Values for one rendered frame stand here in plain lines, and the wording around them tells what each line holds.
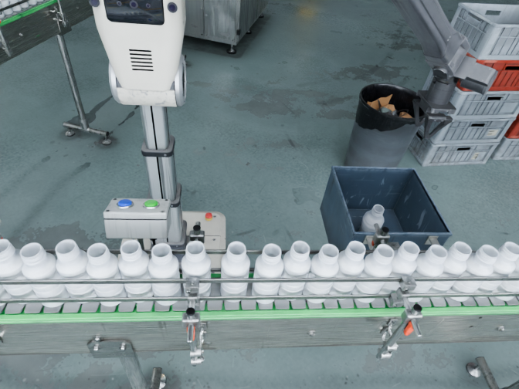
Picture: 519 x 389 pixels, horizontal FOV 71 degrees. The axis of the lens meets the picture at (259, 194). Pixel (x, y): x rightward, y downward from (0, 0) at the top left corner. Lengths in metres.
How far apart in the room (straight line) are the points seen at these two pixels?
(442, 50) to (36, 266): 0.91
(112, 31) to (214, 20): 3.28
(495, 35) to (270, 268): 2.33
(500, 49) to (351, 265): 2.29
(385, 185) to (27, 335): 1.19
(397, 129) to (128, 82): 1.73
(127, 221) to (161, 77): 0.46
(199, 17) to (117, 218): 3.68
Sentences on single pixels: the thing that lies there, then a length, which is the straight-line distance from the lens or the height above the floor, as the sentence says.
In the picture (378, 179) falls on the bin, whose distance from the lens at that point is 1.42.
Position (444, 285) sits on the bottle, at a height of 1.06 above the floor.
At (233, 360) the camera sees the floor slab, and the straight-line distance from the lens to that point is 1.88.
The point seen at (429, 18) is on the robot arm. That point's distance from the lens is 0.82.
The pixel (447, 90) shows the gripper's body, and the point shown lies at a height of 1.35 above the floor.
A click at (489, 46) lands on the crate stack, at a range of 2.83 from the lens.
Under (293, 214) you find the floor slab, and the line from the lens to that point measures 2.44.
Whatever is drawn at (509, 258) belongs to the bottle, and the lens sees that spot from 0.97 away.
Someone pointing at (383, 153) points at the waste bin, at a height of 0.35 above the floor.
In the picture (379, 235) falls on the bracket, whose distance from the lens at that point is 0.94.
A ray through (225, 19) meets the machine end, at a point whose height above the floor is 0.37.
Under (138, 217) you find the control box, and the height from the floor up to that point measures 1.11.
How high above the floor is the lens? 1.75
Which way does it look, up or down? 44 degrees down
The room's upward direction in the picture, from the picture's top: 7 degrees clockwise
